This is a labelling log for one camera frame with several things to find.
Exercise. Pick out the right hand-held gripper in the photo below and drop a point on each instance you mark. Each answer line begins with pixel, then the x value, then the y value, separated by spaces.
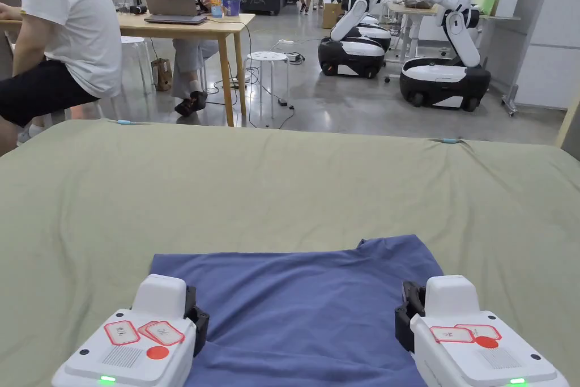
pixel 471 355

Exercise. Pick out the white and black wheeled robot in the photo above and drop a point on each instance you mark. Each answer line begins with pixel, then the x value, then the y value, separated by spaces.
pixel 351 54
pixel 446 78
pixel 376 32

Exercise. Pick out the brown paper bag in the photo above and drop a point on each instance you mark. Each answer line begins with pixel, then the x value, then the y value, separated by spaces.
pixel 161 75

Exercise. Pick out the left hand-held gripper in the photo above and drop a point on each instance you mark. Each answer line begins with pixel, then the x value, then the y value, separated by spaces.
pixel 131 350

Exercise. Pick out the blue shirt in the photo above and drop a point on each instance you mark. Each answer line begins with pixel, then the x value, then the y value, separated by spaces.
pixel 299 305

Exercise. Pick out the cardboard carton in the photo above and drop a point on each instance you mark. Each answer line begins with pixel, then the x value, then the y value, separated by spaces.
pixel 332 15

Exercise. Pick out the blue sheet clip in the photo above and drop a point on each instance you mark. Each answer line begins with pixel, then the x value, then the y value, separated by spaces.
pixel 123 122
pixel 449 141

